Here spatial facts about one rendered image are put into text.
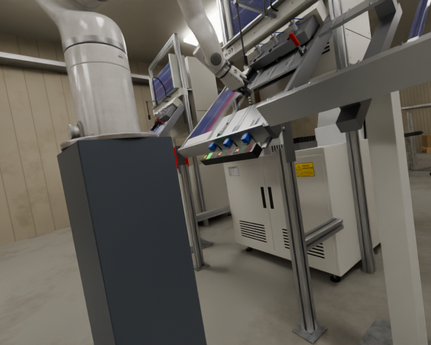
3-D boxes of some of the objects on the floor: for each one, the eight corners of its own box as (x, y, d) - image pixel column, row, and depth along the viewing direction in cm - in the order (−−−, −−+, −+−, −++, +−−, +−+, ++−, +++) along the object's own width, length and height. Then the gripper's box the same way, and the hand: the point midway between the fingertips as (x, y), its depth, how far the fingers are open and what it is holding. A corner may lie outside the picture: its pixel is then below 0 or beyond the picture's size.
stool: (438, 170, 312) (433, 129, 309) (434, 177, 275) (429, 129, 272) (390, 173, 352) (386, 135, 349) (382, 179, 315) (377, 137, 312)
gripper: (211, 82, 110) (237, 105, 119) (230, 68, 97) (258, 95, 106) (216, 70, 112) (241, 94, 121) (236, 56, 99) (263, 83, 108)
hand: (246, 92), depth 112 cm, fingers closed, pressing on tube
